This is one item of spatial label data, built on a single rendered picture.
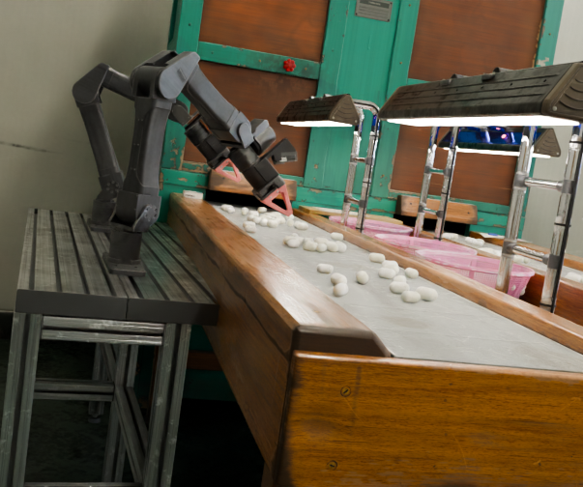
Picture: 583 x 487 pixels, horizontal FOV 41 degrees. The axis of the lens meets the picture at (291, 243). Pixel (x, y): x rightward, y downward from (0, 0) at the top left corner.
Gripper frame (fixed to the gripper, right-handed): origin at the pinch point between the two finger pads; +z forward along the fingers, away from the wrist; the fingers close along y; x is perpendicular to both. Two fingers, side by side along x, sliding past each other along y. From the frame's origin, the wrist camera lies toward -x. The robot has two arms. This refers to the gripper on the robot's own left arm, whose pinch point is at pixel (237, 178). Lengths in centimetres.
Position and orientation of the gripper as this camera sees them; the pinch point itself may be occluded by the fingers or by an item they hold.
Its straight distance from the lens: 222.4
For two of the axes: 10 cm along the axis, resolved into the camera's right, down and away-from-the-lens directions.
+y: -2.3, -1.5, 9.6
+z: 6.4, 7.2, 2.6
